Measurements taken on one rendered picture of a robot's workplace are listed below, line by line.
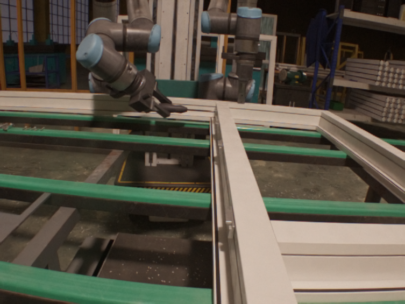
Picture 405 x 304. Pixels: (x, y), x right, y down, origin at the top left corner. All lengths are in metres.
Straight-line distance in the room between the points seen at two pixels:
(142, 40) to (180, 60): 1.05
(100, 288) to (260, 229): 0.19
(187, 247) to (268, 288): 0.61
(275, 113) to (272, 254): 0.89
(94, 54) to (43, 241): 0.50
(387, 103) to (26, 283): 4.85
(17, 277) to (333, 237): 0.37
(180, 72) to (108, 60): 1.18
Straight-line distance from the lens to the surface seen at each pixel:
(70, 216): 0.57
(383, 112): 4.96
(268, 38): 4.65
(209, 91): 1.76
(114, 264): 0.80
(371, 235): 0.38
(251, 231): 0.33
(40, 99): 1.30
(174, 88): 1.90
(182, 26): 1.97
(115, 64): 0.84
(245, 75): 1.06
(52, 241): 0.52
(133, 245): 0.86
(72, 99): 1.23
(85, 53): 0.83
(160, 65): 1.97
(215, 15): 1.22
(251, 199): 0.39
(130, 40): 0.93
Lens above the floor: 1.12
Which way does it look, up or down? 20 degrees down
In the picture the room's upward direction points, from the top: 4 degrees clockwise
